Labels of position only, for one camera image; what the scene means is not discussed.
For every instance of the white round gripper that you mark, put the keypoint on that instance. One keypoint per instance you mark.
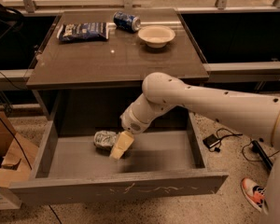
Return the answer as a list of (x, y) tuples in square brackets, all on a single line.
[(131, 123)]

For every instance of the crushed silver 7up can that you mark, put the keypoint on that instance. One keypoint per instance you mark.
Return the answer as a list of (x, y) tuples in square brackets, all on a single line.
[(105, 139)]

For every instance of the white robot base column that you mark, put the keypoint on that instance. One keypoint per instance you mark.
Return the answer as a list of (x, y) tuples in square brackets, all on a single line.
[(270, 213)]

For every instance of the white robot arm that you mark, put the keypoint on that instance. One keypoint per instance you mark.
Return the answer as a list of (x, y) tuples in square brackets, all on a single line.
[(255, 115)]

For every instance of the open grey top drawer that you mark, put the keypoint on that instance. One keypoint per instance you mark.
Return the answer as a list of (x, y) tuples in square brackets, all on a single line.
[(167, 160)]

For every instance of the grey cabinet with glossy top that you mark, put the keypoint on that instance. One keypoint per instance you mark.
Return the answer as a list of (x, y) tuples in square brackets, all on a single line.
[(85, 86)]

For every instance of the blue soda can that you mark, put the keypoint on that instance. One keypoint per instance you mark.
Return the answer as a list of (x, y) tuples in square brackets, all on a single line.
[(126, 21)]

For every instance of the small black power adapter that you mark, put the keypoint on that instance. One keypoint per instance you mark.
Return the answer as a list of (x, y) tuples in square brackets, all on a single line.
[(211, 141)]

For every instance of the white paper bowl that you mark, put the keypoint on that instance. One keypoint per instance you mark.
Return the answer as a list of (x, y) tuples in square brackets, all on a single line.
[(156, 36)]

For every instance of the brown cardboard box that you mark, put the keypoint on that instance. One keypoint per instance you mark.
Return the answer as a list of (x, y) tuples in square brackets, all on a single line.
[(17, 152)]

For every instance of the blue chip bag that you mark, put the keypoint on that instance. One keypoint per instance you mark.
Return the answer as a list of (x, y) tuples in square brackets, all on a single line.
[(89, 31)]

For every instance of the black power strip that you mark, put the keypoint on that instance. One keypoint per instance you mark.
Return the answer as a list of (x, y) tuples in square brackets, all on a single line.
[(265, 158)]

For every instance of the orange white sneaker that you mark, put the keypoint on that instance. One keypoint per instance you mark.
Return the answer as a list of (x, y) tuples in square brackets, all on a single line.
[(253, 192)]

